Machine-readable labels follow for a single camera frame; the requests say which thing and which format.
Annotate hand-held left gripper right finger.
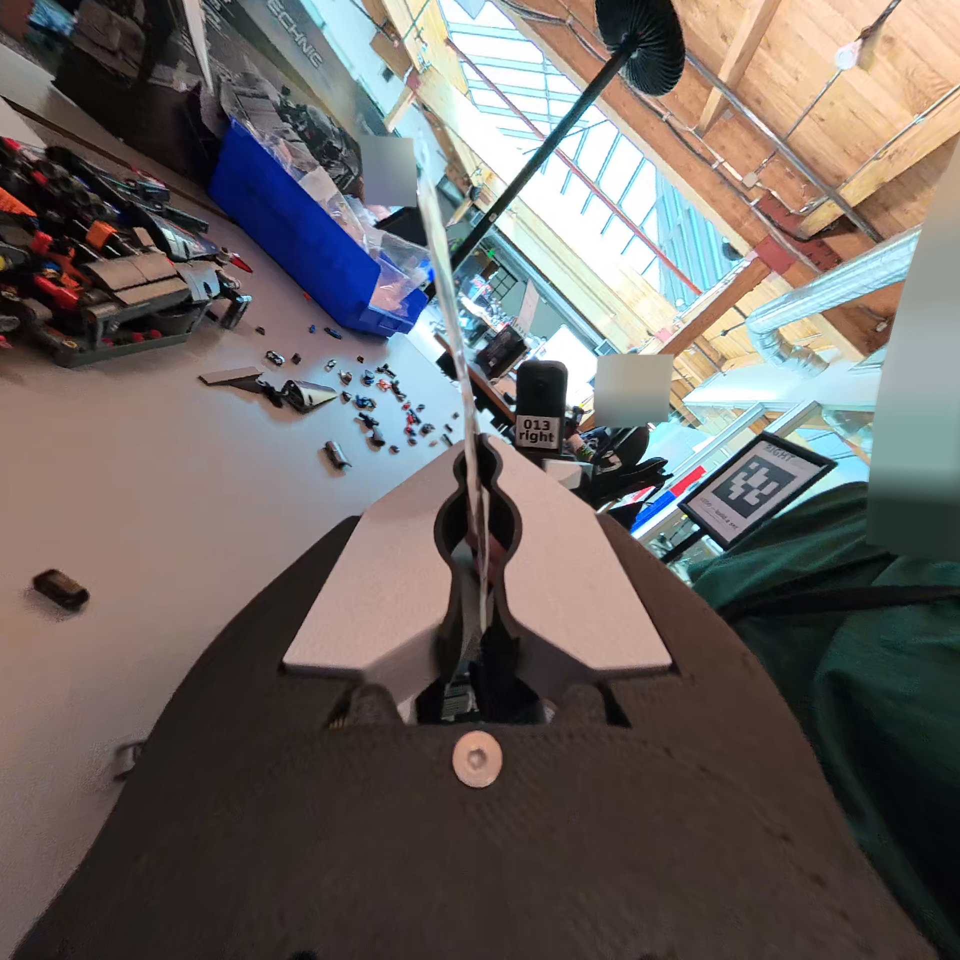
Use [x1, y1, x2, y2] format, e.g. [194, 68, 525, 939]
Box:
[478, 433, 676, 725]

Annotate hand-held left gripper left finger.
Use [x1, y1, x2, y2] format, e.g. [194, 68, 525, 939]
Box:
[280, 435, 481, 725]

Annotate lego sticker sheet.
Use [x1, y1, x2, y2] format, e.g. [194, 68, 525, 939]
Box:
[416, 161, 496, 631]

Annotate grey lego car model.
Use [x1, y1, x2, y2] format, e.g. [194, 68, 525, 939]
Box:
[0, 135, 254, 369]

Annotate scattered small lego parts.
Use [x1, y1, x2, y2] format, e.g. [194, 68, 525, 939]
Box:
[258, 322, 464, 451]

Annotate grey curved lego panel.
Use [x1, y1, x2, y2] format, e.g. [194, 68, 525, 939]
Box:
[281, 378, 340, 414]

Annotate black lego set box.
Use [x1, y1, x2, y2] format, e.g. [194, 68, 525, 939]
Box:
[56, 0, 363, 189]

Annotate person's dark clothing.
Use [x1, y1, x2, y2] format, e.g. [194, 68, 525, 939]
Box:
[690, 483, 960, 960]

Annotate blue plastic bin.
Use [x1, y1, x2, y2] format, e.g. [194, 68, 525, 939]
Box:
[208, 120, 430, 336]

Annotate silver ventilation duct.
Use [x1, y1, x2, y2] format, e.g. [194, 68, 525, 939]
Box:
[746, 225, 924, 376]

